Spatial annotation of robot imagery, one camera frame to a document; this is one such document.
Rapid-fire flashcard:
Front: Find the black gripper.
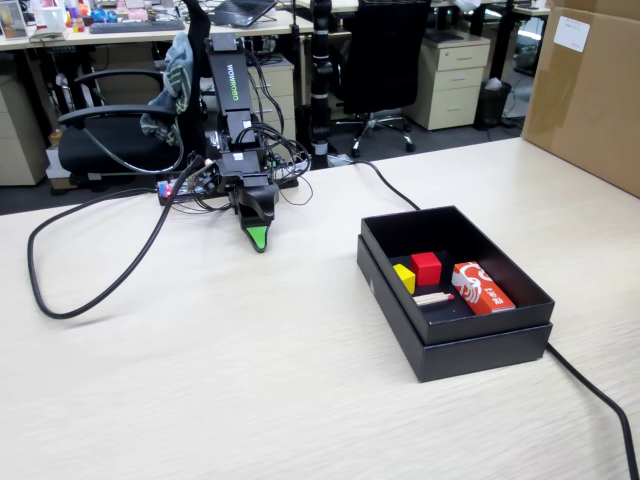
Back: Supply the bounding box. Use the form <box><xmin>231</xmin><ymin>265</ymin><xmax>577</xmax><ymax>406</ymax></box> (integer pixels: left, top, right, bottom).
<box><xmin>217</xmin><ymin>151</ymin><xmax>281</xmax><ymax>254</ymax></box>

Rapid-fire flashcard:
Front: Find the yellow wooden block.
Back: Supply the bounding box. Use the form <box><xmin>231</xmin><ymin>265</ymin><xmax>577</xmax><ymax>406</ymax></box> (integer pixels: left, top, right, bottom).
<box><xmin>392</xmin><ymin>263</ymin><xmax>417</xmax><ymax>295</ymax></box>

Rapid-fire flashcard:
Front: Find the black cardboard box tray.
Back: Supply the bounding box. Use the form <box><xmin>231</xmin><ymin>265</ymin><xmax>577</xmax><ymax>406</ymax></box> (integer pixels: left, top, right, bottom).
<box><xmin>360</xmin><ymin>204</ymin><xmax>556</xmax><ymax>347</ymax></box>

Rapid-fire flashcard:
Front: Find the black open box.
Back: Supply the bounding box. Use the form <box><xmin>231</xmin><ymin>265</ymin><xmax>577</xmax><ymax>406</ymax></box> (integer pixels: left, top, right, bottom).
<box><xmin>356</xmin><ymin>234</ymin><xmax>554</xmax><ymax>384</ymax></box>

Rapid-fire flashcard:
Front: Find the large brown cardboard box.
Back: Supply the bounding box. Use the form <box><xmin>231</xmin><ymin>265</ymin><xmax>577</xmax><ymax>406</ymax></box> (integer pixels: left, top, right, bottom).
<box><xmin>520</xmin><ymin>0</ymin><xmax>640</xmax><ymax>199</ymax></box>

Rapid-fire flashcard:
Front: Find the controller board with red LED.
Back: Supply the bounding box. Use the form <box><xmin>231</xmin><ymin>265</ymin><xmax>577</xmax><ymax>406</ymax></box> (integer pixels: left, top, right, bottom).
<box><xmin>157</xmin><ymin>178</ymin><xmax>201</xmax><ymax>207</ymax></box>

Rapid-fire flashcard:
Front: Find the beige drawer cabinet under desk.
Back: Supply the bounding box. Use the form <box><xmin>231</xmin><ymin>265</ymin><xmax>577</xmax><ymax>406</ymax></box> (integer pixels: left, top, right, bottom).
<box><xmin>248</xmin><ymin>56</ymin><xmax>298</xmax><ymax>144</ymax></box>

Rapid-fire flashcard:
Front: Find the black pole with white bands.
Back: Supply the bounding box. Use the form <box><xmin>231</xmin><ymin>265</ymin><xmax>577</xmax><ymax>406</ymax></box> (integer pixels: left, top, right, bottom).
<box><xmin>308</xmin><ymin>0</ymin><xmax>335</xmax><ymax>157</ymax></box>

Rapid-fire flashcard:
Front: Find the black office chair with armrests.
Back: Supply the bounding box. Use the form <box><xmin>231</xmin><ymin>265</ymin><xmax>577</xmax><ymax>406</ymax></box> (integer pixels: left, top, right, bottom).
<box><xmin>57</xmin><ymin>68</ymin><xmax>211</xmax><ymax>190</ymax></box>

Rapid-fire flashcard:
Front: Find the blue grey striped cloth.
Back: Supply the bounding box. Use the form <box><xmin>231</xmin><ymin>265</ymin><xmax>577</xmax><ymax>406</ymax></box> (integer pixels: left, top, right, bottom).
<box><xmin>139</xmin><ymin>32</ymin><xmax>202</xmax><ymax>147</ymax></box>

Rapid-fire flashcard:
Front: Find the red wooden cube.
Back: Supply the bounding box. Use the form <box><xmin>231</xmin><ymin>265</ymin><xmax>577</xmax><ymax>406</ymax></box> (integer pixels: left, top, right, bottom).
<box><xmin>409</xmin><ymin>252</ymin><xmax>444</xmax><ymax>287</ymax></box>

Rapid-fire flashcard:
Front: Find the black high-back office chair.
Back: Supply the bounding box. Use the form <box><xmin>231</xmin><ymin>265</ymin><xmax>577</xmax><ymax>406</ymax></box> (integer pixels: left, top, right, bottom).
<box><xmin>335</xmin><ymin>0</ymin><xmax>432</xmax><ymax>159</ymax></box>

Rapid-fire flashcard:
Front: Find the black laptop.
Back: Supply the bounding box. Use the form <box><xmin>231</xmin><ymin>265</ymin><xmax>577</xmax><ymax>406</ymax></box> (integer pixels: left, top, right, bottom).
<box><xmin>207</xmin><ymin>0</ymin><xmax>279</xmax><ymax>29</ymax></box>

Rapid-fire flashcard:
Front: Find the black computer keyboard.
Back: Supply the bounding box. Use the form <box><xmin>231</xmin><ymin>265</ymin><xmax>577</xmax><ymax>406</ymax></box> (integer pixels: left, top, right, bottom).
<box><xmin>88</xmin><ymin>19</ymin><xmax>187</xmax><ymax>35</ymax></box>

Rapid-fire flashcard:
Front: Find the beige three-drawer cabinet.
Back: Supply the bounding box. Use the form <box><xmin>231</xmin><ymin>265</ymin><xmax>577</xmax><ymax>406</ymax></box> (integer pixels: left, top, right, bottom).
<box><xmin>402</xmin><ymin>34</ymin><xmax>492</xmax><ymax>132</ymax></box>

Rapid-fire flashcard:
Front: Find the orange red matchbox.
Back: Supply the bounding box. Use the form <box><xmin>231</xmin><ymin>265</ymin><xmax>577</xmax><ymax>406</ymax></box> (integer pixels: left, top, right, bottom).
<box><xmin>451</xmin><ymin>260</ymin><xmax>516</xmax><ymax>317</ymax></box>

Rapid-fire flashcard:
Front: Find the white office desk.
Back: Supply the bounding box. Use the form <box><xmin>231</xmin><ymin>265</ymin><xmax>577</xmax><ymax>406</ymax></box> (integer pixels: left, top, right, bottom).
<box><xmin>0</xmin><ymin>9</ymin><xmax>316</xmax><ymax>52</ymax></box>

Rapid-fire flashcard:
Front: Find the beige low cabinet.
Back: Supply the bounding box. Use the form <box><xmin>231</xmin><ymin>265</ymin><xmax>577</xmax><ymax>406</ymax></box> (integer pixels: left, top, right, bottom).
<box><xmin>0</xmin><ymin>74</ymin><xmax>50</xmax><ymax>187</ymax></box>

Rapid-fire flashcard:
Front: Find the black trash bin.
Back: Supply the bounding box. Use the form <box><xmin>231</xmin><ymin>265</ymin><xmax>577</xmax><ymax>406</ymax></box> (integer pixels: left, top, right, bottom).
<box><xmin>474</xmin><ymin>78</ymin><xmax>514</xmax><ymax>129</ymax></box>

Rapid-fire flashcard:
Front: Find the white shipping label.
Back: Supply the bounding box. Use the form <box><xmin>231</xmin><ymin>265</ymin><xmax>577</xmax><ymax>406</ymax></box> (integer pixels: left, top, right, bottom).
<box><xmin>552</xmin><ymin>15</ymin><xmax>592</xmax><ymax>54</ymax></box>

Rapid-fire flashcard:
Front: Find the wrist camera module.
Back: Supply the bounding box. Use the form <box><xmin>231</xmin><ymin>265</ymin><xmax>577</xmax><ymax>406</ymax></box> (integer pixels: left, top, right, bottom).
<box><xmin>191</xmin><ymin>163</ymin><xmax>222</xmax><ymax>195</ymax></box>

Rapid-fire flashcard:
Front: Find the thick black sleeved cable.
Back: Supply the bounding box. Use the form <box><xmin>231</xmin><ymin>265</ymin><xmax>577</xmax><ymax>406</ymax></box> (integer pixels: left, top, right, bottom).
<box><xmin>27</xmin><ymin>157</ymin><xmax>204</xmax><ymax>320</ymax></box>

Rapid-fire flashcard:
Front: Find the black power cable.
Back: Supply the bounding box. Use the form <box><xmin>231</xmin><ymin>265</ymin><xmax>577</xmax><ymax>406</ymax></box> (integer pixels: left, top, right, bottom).
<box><xmin>349</xmin><ymin>158</ymin><xmax>640</xmax><ymax>480</ymax></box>

